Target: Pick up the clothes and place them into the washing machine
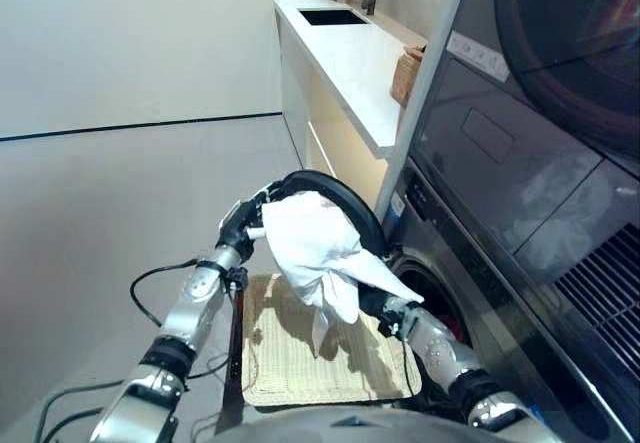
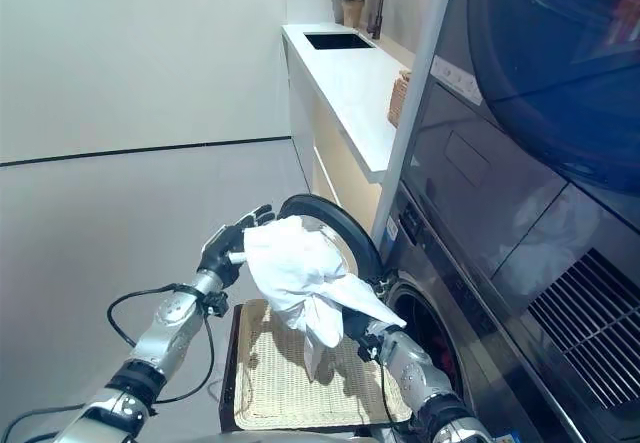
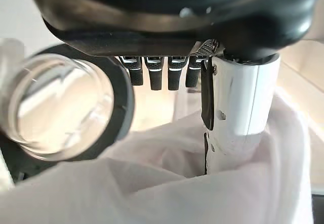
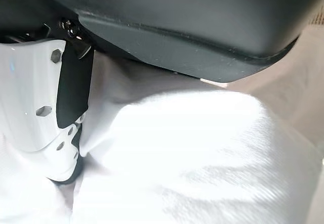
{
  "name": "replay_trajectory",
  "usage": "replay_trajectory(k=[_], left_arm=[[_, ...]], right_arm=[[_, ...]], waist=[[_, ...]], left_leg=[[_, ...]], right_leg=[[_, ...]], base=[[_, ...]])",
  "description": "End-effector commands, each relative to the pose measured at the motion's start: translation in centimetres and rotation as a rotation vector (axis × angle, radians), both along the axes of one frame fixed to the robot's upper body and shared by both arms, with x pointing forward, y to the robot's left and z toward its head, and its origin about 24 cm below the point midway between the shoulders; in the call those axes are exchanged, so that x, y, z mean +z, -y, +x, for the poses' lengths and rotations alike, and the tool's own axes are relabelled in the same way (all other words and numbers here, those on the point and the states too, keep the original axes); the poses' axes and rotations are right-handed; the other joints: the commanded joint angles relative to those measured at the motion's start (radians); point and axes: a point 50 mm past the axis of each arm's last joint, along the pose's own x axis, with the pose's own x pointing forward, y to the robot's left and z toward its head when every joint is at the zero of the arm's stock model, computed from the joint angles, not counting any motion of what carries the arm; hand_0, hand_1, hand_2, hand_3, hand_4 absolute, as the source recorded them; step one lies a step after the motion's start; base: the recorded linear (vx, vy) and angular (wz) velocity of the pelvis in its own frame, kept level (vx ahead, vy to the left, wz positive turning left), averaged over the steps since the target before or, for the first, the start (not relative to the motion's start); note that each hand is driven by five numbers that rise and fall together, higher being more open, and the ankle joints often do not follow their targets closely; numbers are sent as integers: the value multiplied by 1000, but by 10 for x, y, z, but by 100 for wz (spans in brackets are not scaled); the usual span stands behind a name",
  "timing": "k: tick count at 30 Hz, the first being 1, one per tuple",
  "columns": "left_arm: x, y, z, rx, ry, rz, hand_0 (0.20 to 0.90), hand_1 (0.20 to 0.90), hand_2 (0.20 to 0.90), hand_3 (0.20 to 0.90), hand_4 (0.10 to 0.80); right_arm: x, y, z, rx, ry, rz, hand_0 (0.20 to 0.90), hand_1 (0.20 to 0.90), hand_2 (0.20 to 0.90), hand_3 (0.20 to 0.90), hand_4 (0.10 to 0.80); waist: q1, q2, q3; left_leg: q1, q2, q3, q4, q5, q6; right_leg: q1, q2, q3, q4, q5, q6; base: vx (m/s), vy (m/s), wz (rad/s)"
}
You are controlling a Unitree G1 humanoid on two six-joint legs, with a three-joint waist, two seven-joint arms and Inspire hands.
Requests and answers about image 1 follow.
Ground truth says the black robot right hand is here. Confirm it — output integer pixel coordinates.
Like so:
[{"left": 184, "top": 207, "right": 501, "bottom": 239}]
[{"left": 357, "top": 286, "right": 419, "bottom": 325}]

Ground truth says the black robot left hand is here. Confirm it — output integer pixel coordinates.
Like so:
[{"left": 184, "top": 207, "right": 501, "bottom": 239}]
[{"left": 217, "top": 182, "right": 289, "bottom": 264}]

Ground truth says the white garment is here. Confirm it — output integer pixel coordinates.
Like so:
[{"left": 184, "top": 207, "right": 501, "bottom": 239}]
[{"left": 260, "top": 190, "right": 426, "bottom": 359}]

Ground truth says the grey front-load washing machine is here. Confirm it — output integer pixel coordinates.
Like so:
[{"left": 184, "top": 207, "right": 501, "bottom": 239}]
[{"left": 384, "top": 157, "right": 626, "bottom": 443}]

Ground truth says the round glass washing machine door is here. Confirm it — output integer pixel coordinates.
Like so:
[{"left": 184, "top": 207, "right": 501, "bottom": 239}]
[{"left": 279, "top": 169, "right": 387, "bottom": 264}]

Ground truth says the blue white barcode sticker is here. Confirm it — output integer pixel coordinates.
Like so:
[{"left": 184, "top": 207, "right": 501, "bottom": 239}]
[{"left": 388, "top": 193, "right": 406, "bottom": 225}]

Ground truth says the cream wicker laundry basket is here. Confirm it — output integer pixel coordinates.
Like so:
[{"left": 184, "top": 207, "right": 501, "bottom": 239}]
[{"left": 241, "top": 272, "right": 423, "bottom": 408}]

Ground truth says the grey robot torso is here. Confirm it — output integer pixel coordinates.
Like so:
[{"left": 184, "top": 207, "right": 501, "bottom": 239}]
[{"left": 204, "top": 405, "right": 506, "bottom": 443}]

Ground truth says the white counter cabinet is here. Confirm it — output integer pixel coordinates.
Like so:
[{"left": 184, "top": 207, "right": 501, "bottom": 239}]
[{"left": 273, "top": 0, "right": 430, "bottom": 209}]

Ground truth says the dark grey stacked dryer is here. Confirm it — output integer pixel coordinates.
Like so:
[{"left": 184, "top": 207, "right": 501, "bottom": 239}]
[{"left": 405, "top": 0, "right": 640, "bottom": 429}]

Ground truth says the brown woven storage basket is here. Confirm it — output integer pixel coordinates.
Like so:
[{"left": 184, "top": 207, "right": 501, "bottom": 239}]
[{"left": 389, "top": 45, "right": 427, "bottom": 108}]

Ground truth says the black inset sink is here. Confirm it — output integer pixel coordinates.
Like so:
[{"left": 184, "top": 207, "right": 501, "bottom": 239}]
[{"left": 296, "top": 7, "right": 372, "bottom": 27}]

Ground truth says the white cabinet side panel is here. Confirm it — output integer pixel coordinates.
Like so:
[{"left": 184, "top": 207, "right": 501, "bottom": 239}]
[{"left": 374, "top": 0, "right": 474, "bottom": 227}]

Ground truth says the white dryer label strip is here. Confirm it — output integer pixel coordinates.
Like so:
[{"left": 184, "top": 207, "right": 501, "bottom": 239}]
[{"left": 447, "top": 31, "right": 510, "bottom": 82}]

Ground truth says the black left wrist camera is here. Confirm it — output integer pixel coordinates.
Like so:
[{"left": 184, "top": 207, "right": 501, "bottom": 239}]
[{"left": 224, "top": 265, "right": 250, "bottom": 292}]

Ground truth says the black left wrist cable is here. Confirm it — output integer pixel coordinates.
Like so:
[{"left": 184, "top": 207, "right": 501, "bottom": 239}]
[{"left": 37, "top": 257, "right": 236, "bottom": 443}]

